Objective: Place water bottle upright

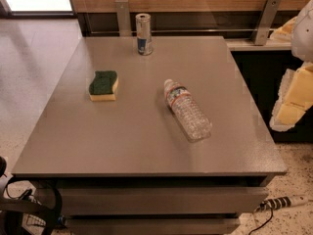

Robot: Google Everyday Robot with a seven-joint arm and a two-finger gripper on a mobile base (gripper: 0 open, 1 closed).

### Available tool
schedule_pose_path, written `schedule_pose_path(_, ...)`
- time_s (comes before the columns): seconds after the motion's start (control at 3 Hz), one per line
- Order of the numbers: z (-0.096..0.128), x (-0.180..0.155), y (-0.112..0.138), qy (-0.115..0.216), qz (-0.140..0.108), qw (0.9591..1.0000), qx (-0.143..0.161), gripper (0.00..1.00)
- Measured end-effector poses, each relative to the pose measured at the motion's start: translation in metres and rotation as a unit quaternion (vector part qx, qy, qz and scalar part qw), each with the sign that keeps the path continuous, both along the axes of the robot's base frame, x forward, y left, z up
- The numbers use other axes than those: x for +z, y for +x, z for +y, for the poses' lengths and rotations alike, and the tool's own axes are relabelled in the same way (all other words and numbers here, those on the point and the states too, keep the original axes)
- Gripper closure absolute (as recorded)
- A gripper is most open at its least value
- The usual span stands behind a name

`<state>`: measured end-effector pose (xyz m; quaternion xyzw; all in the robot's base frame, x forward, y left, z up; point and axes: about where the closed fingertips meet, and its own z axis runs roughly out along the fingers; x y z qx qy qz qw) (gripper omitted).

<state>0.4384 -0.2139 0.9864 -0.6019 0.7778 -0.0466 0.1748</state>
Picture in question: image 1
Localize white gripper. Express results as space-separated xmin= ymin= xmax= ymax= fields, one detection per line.
xmin=269 ymin=0 xmax=313 ymax=132

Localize clear plastic water bottle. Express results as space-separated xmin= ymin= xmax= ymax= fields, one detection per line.
xmin=164 ymin=79 xmax=212 ymax=142

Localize white power strip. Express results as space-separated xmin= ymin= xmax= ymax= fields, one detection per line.
xmin=255 ymin=195 xmax=309 ymax=212

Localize silver blue drink can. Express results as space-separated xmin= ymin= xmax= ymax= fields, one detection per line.
xmin=135 ymin=13 xmax=153 ymax=56

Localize green yellow sponge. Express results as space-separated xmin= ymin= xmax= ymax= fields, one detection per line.
xmin=88 ymin=70 xmax=118 ymax=102

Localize grey drawer cabinet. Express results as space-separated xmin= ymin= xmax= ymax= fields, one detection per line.
xmin=13 ymin=37 xmax=286 ymax=235

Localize right metal bracket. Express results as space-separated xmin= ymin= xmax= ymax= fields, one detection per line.
xmin=251 ymin=0 xmax=282 ymax=46

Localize metal bracket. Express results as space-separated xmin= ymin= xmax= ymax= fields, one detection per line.
xmin=251 ymin=0 xmax=282 ymax=46
xmin=115 ymin=0 xmax=132 ymax=37

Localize black power cable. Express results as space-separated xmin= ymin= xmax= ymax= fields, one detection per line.
xmin=247 ymin=207 xmax=274 ymax=235

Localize left metal bracket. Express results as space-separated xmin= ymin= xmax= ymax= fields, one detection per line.
xmin=115 ymin=0 xmax=132 ymax=37

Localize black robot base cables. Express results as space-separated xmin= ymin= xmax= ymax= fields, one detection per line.
xmin=0 ymin=156 xmax=63 ymax=235

